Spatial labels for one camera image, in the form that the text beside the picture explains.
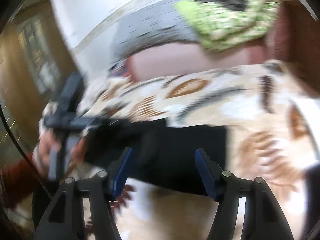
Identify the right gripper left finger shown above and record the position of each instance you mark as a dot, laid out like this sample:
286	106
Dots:
64	217

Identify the black pants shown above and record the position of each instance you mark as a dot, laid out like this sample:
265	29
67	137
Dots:
164	156

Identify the red sleeved left forearm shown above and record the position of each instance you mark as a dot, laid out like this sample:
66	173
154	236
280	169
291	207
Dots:
20	180

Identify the left hand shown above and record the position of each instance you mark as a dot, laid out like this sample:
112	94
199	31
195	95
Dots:
48	142

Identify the wooden wardrobe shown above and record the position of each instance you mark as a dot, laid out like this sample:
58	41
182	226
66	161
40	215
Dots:
34	64

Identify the leaf patterned beige blanket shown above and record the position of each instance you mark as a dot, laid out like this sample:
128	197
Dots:
269	187

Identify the pink pillow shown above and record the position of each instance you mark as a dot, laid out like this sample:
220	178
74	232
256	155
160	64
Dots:
178	59

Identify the grey cloth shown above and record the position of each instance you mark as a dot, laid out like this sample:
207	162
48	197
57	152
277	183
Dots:
152	25

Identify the brown headboard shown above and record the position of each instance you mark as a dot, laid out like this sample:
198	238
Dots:
297	43

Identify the green patterned cloth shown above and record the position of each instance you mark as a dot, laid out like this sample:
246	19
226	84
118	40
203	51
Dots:
224	24

